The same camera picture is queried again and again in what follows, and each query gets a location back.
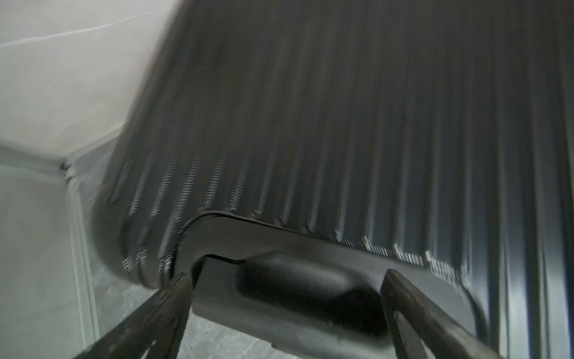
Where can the black ribbed hard-shell suitcase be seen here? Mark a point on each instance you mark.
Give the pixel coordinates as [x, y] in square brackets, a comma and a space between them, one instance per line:
[289, 153]

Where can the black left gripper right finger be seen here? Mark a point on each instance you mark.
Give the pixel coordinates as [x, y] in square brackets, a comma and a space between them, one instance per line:
[418, 326]

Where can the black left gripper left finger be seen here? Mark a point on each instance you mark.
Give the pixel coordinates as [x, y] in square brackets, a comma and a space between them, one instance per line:
[154, 330]

